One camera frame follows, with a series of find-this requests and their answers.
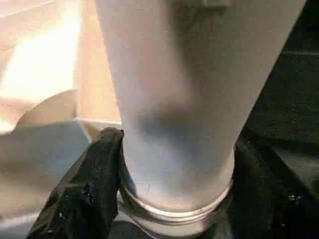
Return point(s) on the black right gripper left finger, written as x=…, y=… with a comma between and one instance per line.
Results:
x=84, y=194

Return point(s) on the white plastic table leg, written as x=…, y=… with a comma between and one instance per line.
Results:
x=187, y=74

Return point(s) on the white plastic table top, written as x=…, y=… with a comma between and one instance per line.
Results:
x=37, y=62

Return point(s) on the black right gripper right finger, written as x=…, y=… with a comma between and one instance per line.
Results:
x=274, y=206

